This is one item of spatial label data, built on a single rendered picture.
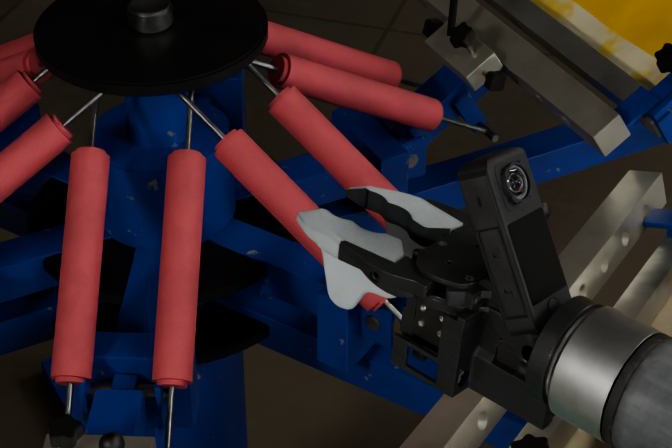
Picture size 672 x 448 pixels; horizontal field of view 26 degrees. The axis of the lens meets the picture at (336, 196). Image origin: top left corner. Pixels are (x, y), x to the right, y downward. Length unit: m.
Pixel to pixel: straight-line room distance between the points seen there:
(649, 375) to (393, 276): 0.17
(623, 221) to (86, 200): 0.70
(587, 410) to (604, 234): 1.08
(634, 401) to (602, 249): 1.06
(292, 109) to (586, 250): 0.43
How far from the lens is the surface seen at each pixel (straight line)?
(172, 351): 1.78
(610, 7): 2.34
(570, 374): 0.88
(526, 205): 0.91
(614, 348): 0.87
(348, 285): 0.97
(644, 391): 0.86
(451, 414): 1.67
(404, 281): 0.92
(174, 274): 1.80
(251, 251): 2.03
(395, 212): 1.00
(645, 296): 1.90
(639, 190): 2.04
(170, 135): 2.00
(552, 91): 2.15
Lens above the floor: 2.26
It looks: 36 degrees down
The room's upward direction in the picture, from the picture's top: straight up
